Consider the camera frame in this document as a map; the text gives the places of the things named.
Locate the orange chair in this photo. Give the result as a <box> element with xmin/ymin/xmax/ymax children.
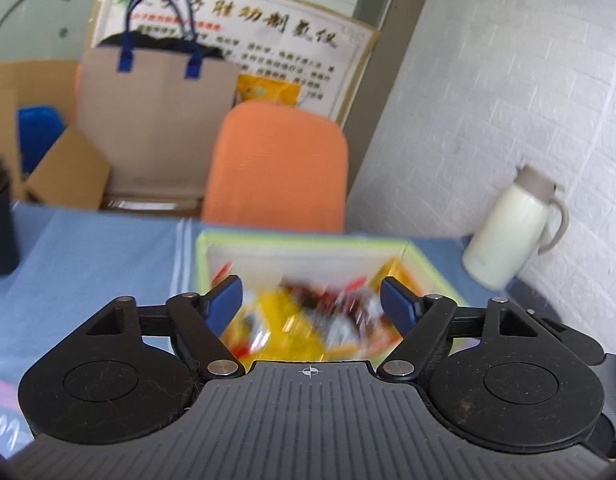
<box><xmin>202</xmin><ymin>100</ymin><xmax>349</xmax><ymax>235</ymax></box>

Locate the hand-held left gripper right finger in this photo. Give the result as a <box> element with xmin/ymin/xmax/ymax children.
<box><xmin>377</xmin><ymin>276</ymin><xmax>539</xmax><ymax>382</ymax></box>

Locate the yellow bag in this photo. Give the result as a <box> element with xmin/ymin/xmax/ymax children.
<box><xmin>236</xmin><ymin>74</ymin><xmax>302</xmax><ymax>108</ymax></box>

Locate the black cup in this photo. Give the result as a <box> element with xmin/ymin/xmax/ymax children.
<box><xmin>0</xmin><ymin>156</ymin><xmax>21</xmax><ymax>277</ymax></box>

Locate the pile of mixed snack packets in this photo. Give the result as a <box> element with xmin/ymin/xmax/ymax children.
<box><xmin>210</xmin><ymin>257</ymin><xmax>413</xmax><ymax>361</ymax></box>

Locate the white thermos jug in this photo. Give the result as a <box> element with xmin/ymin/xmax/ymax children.
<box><xmin>462</xmin><ymin>164</ymin><xmax>571</xmax><ymax>291</ymax></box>

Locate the brown cardboard box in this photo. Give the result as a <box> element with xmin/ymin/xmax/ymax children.
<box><xmin>0</xmin><ymin>60</ymin><xmax>113</xmax><ymax>211</ymax></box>

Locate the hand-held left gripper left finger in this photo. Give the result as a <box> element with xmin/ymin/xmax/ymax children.
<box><xmin>85</xmin><ymin>274</ymin><xmax>246</xmax><ymax>380</ymax></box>

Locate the paper bag with blue handles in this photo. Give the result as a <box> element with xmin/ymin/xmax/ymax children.
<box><xmin>76</xmin><ymin>0</ymin><xmax>241</xmax><ymax>198</ymax></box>

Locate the green cardboard box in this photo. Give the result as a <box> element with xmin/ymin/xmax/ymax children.
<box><xmin>194</xmin><ymin>229</ymin><xmax>470</xmax><ymax>363</ymax></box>

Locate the blue plastic item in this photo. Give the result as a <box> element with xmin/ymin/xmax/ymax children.
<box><xmin>16</xmin><ymin>106</ymin><xmax>66</xmax><ymax>176</ymax></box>

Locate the blue checked tablecloth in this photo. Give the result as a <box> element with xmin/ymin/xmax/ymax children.
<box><xmin>0</xmin><ymin>200</ymin><xmax>514</xmax><ymax>461</ymax></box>

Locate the wall poster with black text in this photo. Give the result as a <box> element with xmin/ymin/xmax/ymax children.
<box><xmin>90</xmin><ymin>0</ymin><xmax>379</xmax><ymax>126</ymax></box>

